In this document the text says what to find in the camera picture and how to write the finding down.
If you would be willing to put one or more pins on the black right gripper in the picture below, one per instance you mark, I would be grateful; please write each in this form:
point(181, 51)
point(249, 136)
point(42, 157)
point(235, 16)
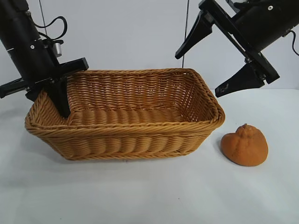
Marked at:
point(261, 25)

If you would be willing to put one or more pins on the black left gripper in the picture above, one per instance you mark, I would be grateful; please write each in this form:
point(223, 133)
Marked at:
point(35, 63)

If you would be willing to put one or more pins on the bumpy orange fruit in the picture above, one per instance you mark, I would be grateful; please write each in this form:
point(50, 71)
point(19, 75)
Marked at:
point(245, 149)

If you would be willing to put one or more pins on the woven wicker basket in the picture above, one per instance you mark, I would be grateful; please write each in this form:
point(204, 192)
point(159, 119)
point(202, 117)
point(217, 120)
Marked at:
point(140, 140)

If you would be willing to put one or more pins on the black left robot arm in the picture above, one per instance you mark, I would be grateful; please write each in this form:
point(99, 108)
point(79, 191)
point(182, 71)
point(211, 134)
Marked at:
point(16, 23)

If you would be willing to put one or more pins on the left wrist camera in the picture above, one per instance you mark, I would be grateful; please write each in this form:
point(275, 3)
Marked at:
point(58, 49)

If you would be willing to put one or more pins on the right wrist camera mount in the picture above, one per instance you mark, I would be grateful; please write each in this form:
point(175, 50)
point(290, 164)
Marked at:
point(240, 5)

